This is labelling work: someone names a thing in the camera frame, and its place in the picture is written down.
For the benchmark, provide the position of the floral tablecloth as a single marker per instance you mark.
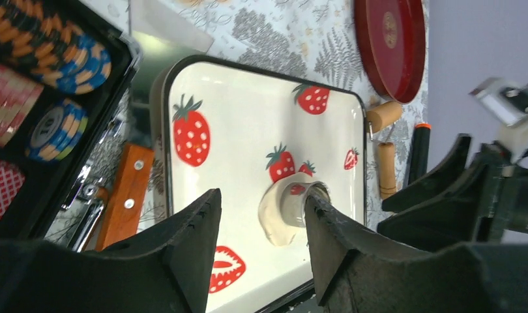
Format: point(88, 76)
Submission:
point(314, 40)

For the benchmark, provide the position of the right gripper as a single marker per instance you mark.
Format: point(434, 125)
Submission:
point(439, 225)

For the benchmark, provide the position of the metal ring cutter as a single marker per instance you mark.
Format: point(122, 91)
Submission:
point(293, 199)

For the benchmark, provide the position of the black poker chip case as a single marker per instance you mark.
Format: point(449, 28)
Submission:
point(63, 71)

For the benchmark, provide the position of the black marker orange cap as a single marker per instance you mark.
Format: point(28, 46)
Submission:
point(418, 159)

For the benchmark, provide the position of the wooden dough roller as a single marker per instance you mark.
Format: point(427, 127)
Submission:
point(379, 118)

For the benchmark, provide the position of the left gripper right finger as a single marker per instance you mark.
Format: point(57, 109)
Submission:
point(358, 270)

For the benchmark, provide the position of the strawberry print tray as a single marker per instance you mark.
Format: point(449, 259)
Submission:
point(241, 129)

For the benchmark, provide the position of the red round lacquer tray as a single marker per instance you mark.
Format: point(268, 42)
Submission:
point(391, 38)

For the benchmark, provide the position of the white dough ball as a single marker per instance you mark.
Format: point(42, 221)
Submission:
point(276, 230)

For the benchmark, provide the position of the scraper with wooden handle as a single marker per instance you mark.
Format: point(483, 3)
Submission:
point(130, 172)

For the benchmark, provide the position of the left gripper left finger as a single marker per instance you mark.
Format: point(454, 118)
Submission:
point(165, 268)

